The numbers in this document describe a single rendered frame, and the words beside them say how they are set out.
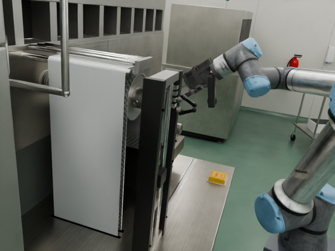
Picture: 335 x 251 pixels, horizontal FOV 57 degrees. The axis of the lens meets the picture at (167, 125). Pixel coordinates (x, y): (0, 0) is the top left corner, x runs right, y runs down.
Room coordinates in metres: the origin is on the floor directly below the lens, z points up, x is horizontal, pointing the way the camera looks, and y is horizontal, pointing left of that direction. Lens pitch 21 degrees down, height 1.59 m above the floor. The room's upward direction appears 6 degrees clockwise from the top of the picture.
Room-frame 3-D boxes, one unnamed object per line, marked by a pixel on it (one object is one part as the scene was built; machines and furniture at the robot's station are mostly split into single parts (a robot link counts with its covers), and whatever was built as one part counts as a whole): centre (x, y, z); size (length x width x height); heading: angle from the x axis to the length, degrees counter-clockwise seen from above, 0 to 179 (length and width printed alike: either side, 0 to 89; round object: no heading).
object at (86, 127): (0.86, 0.27, 1.17); 0.34 x 0.05 x 0.54; 73
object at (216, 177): (1.22, -0.25, 0.91); 0.07 x 0.07 x 0.02; 73
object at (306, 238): (0.85, -0.49, 0.95); 0.15 x 0.15 x 0.10
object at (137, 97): (0.88, 0.07, 1.33); 0.06 x 0.06 x 0.06; 73
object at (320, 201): (0.85, -0.48, 1.07); 0.13 x 0.12 x 0.14; 116
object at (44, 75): (0.97, 0.37, 1.33); 0.07 x 0.07 x 0.07; 73
